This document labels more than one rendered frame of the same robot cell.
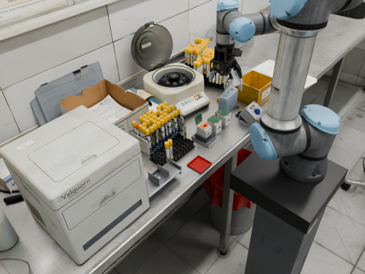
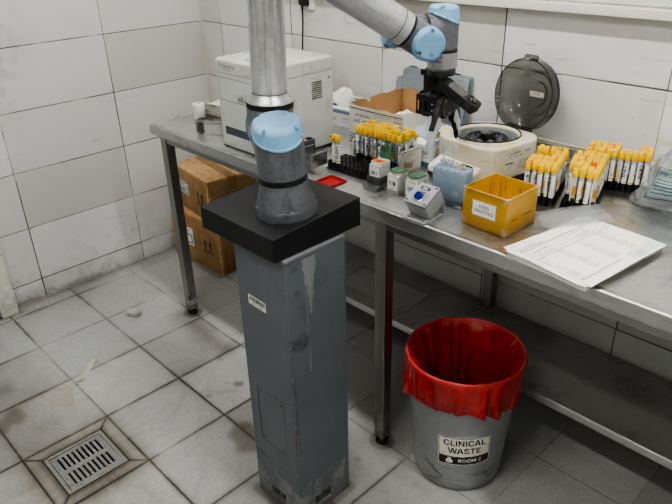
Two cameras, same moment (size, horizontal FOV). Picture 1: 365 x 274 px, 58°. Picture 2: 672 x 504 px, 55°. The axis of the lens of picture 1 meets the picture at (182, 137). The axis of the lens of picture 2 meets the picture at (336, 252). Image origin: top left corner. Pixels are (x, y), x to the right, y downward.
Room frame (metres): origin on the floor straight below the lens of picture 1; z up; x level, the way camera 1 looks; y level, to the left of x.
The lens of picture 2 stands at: (0.98, -1.83, 1.57)
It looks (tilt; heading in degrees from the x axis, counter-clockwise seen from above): 28 degrees down; 93
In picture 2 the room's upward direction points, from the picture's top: 1 degrees counter-clockwise
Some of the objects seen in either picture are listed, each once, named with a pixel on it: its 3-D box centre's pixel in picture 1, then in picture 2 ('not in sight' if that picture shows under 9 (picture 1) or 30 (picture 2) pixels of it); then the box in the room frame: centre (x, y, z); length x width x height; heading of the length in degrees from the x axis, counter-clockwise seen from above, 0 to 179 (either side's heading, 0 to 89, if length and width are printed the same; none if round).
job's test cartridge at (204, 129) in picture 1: (203, 131); (379, 171); (1.03, -0.09, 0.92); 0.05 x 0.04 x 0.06; 49
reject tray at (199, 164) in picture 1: (199, 164); (330, 181); (0.89, -0.06, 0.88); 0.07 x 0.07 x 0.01; 46
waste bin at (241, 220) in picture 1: (232, 194); (459, 403); (1.28, -0.28, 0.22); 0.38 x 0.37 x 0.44; 136
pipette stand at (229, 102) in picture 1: (227, 102); (452, 184); (1.22, -0.21, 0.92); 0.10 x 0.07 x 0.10; 143
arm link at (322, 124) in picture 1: (314, 129); (278, 144); (0.79, -0.41, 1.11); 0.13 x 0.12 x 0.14; 105
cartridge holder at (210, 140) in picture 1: (203, 136); (379, 180); (1.03, -0.09, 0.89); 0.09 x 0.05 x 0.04; 49
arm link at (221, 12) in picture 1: (227, 16); (442, 28); (1.18, -0.18, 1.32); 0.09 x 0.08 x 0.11; 15
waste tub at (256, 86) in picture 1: (254, 88); (499, 204); (1.32, -0.35, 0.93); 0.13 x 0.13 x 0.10; 44
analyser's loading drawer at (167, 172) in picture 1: (154, 180); (297, 150); (0.78, 0.10, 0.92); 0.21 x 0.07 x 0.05; 136
